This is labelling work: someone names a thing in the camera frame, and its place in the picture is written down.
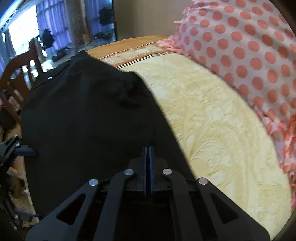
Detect black pants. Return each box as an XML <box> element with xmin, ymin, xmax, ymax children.
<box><xmin>21</xmin><ymin>50</ymin><xmax>199</xmax><ymax>217</ymax></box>

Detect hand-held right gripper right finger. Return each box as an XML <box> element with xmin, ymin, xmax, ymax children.
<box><xmin>148</xmin><ymin>145</ymin><xmax>271</xmax><ymax>241</ymax></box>

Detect wooden chair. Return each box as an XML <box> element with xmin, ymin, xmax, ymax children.
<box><xmin>0</xmin><ymin>38</ymin><xmax>44</xmax><ymax>139</ymax></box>

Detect mirror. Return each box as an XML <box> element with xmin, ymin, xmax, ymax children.
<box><xmin>84</xmin><ymin>0</ymin><xmax>116</xmax><ymax>44</ymax></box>

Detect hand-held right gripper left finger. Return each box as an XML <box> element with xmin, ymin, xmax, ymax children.
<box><xmin>25</xmin><ymin>146</ymin><xmax>148</xmax><ymax>241</ymax></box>

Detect yellow patterned bedspread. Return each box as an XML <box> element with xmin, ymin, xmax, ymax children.
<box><xmin>86</xmin><ymin>35</ymin><xmax>292</xmax><ymax>240</ymax></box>

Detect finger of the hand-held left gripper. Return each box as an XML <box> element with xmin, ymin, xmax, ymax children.
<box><xmin>14</xmin><ymin>145</ymin><xmax>38</xmax><ymax>157</ymax></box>

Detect purple curtain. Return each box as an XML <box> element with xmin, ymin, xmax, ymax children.
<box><xmin>36</xmin><ymin>0</ymin><xmax>77</xmax><ymax>50</ymax></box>

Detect pink polka dot cloth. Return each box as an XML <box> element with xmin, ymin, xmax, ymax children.
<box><xmin>156</xmin><ymin>0</ymin><xmax>296</xmax><ymax>186</ymax></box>

